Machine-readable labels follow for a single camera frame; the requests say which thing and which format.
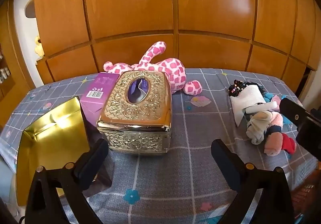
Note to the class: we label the yellow plush toy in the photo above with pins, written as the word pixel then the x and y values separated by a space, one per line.
pixel 39 47

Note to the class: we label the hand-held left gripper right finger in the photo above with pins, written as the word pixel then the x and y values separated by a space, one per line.
pixel 223 163

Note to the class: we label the pink sock with navy band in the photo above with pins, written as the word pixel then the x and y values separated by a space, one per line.
pixel 272 146

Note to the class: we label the white glove with blue band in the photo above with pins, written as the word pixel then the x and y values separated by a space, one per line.
pixel 257 128

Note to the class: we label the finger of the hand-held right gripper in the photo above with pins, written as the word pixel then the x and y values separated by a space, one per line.
pixel 291 109

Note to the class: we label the pink spotted giraffe plush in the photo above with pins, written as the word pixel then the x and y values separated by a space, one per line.
pixel 173 68

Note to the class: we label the ornate gold tissue box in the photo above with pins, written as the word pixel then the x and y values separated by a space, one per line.
pixel 140 123

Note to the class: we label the grey checked bed sheet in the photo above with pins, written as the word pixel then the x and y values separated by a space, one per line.
pixel 185 126

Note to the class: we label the black curly hair accessory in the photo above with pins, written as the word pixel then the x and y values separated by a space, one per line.
pixel 237 87

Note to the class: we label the red sock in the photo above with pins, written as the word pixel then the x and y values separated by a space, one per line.
pixel 288 143

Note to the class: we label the wooden wardrobe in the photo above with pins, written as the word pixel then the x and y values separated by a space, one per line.
pixel 150 13

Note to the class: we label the white tube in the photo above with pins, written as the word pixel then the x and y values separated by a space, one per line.
pixel 262 107

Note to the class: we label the purple cardboard box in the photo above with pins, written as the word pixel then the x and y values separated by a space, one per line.
pixel 97 88

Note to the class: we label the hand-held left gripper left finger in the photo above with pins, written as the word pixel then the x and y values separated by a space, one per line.
pixel 94 161

